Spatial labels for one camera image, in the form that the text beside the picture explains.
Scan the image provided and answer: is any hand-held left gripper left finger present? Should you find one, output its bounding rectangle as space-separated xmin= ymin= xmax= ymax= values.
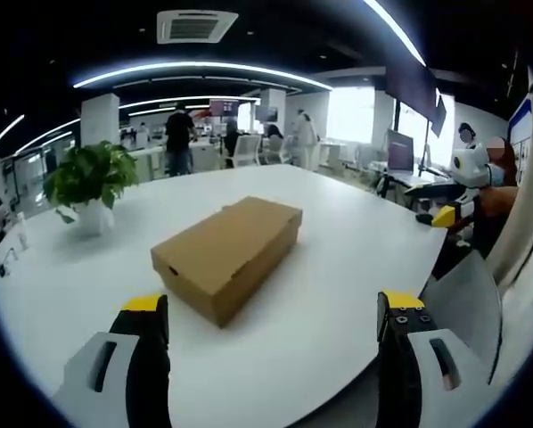
xmin=52 ymin=292 xmax=172 ymax=428

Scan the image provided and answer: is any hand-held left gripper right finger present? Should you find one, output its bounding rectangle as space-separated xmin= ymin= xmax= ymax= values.
xmin=375 ymin=289 xmax=495 ymax=428

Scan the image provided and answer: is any brown cardboard shoe box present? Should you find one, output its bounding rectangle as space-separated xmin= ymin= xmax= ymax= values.
xmin=150 ymin=195 xmax=304 ymax=330

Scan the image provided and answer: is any dark side desk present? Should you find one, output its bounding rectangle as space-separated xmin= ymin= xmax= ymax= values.
xmin=403 ymin=178 xmax=456 ymax=198

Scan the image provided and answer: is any small dark hanging screen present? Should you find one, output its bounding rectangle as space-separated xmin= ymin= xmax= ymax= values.
xmin=430 ymin=95 xmax=448 ymax=138

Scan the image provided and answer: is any computer monitor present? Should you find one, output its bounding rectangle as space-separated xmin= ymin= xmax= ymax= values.
xmin=385 ymin=128 xmax=415 ymax=174

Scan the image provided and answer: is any person's white clothing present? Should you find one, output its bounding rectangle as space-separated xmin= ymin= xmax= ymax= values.
xmin=488 ymin=66 xmax=533 ymax=295

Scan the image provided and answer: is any small white stand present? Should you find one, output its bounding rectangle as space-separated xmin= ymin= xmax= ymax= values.
xmin=13 ymin=210 xmax=30 ymax=251

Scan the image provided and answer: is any green potted plant white pot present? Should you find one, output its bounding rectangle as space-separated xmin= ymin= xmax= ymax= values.
xmin=42 ymin=139 xmax=141 ymax=236

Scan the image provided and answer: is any white office chair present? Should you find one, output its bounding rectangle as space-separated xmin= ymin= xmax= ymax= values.
xmin=225 ymin=134 xmax=262 ymax=169

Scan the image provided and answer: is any ceiling air conditioner vent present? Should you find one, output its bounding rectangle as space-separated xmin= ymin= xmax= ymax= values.
xmin=156 ymin=9 xmax=240 ymax=45

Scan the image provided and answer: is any blue framed wall board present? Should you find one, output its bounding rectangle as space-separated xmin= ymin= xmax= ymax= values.
xmin=506 ymin=95 xmax=533 ymax=187

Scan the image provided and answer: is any small black clip with cable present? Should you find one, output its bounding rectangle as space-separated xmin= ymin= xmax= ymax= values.
xmin=0 ymin=249 xmax=19 ymax=278

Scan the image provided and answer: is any red wall screen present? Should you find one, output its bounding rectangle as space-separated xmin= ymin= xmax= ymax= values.
xmin=209 ymin=99 xmax=241 ymax=119

